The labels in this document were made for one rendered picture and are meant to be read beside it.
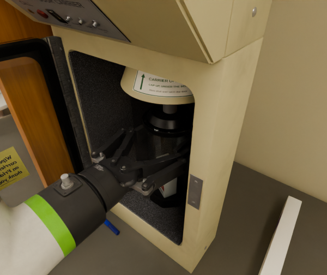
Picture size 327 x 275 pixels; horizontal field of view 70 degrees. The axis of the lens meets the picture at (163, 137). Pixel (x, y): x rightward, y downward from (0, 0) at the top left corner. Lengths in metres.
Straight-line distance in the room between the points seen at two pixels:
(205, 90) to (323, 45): 0.44
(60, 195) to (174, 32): 0.24
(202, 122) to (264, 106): 0.47
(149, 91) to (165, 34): 0.15
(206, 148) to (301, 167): 0.53
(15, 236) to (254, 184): 0.64
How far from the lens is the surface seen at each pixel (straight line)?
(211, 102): 0.27
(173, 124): 0.43
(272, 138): 0.78
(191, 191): 0.38
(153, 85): 0.35
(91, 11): 0.26
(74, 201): 0.34
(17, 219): 0.33
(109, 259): 0.62
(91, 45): 0.39
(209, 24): 0.21
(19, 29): 0.51
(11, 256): 0.32
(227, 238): 0.65
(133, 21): 0.23
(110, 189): 0.36
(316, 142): 0.76
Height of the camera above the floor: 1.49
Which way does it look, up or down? 37 degrees down
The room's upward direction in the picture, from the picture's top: straight up
